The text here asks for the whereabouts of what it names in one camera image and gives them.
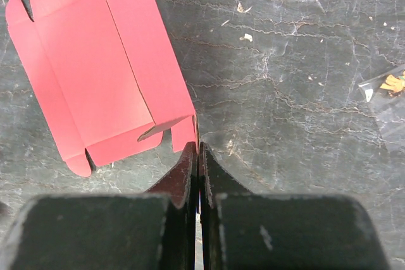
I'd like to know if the pink paper box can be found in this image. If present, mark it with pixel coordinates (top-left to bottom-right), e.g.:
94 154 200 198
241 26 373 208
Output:
5 0 197 177

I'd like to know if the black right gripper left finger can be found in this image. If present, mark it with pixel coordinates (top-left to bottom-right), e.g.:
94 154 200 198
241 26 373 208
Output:
1 142 197 269

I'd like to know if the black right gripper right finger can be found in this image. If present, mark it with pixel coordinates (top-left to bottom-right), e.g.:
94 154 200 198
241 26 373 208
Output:
198 143 390 269

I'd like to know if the brown debris bit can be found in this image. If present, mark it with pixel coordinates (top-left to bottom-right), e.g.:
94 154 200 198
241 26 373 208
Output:
357 64 405 103

